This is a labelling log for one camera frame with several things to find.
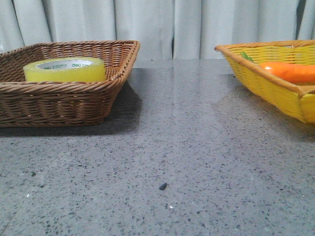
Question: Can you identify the yellow tape roll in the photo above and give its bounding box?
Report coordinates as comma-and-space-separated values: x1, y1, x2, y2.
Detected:
23, 57, 107, 83

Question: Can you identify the white curtain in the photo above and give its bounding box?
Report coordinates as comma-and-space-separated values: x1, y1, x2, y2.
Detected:
0, 0, 315, 60

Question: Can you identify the brown wicker basket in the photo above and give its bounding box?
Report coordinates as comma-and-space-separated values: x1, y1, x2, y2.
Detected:
0, 40, 140, 127

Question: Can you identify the yellow woven basket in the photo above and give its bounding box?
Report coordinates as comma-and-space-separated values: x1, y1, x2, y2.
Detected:
215, 40, 315, 123

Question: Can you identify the orange toy carrot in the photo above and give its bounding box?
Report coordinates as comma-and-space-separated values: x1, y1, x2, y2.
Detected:
240, 51, 315, 84

